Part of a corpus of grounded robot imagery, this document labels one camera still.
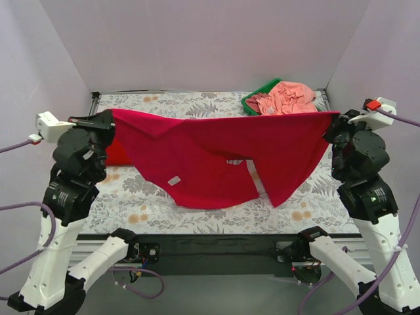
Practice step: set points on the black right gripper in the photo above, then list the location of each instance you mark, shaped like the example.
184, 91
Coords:
336, 130

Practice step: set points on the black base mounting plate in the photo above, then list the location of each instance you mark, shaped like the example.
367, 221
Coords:
225, 254

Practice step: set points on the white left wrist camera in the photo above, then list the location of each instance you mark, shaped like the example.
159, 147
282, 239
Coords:
49, 128

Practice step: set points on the magenta t shirt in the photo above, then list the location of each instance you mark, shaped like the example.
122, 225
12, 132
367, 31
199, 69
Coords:
201, 163

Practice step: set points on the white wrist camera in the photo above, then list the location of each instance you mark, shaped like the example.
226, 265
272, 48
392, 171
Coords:
49, 128
377, 113

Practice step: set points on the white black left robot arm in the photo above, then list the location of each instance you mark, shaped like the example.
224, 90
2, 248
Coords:
59, 213

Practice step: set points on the salmon pink t shirt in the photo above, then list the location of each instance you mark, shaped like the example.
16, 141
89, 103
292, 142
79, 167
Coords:
288, 98

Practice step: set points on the dusty rose t shirt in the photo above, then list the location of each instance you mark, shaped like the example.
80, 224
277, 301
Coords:
252, 103

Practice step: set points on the folded red t shirt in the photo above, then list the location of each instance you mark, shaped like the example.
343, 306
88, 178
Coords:
116, 155

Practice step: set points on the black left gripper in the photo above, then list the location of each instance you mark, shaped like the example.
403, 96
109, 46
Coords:
99, 121

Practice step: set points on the green plastic bin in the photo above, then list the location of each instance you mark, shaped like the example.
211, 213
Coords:
321, 101

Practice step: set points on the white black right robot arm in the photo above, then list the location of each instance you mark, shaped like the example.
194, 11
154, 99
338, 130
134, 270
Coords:
358, 156

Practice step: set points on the aluminium front frame rail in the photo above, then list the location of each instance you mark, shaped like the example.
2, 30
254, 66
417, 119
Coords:
54, 286

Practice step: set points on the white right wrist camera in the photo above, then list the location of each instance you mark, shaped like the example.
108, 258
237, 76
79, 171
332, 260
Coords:
377, 113

